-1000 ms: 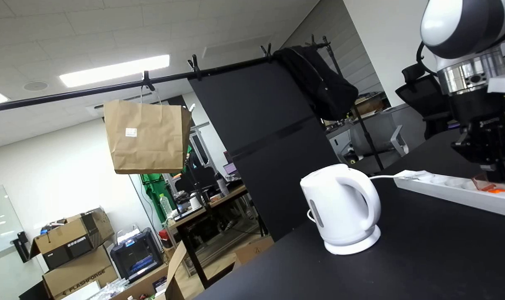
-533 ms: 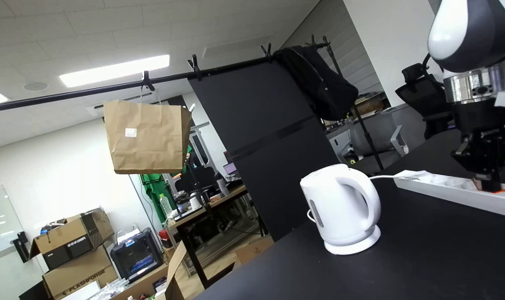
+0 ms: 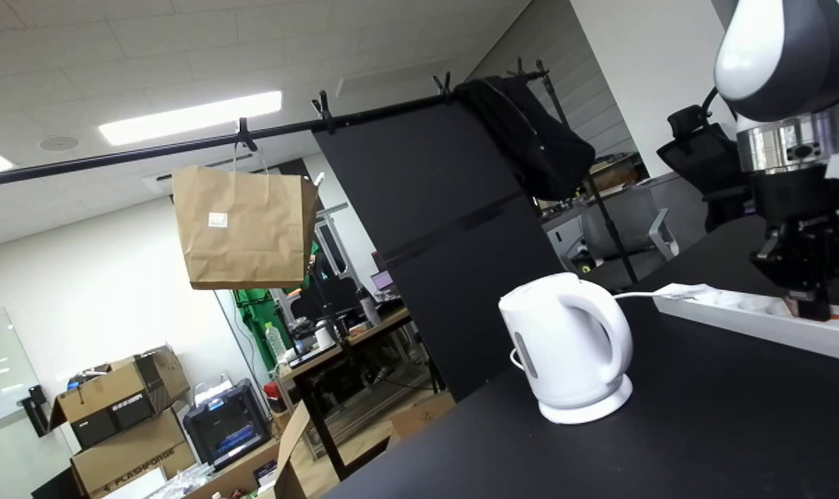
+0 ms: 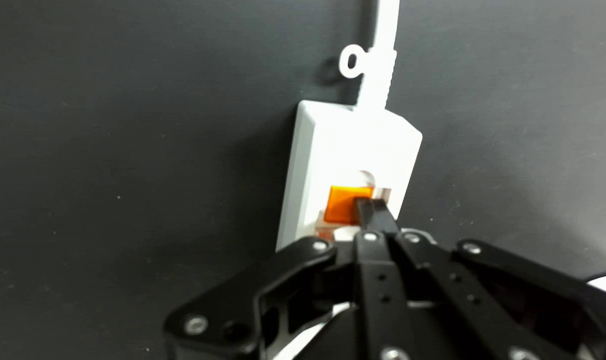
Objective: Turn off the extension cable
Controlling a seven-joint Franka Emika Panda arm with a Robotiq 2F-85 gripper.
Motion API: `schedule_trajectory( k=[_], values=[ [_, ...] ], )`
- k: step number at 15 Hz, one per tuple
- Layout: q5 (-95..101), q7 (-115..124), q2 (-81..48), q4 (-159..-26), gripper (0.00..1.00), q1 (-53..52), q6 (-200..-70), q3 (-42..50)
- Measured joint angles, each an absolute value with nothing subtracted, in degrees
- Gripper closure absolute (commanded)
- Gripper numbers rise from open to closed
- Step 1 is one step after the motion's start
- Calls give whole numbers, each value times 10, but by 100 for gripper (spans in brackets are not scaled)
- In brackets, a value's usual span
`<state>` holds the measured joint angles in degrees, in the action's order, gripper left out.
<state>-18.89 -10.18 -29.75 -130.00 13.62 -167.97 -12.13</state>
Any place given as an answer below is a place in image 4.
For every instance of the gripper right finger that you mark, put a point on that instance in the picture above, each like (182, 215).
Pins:
(463, 295)

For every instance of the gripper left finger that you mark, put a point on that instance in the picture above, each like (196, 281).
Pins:
(375, 280)

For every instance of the white power strip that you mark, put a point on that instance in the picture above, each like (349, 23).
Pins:
(353, 145)

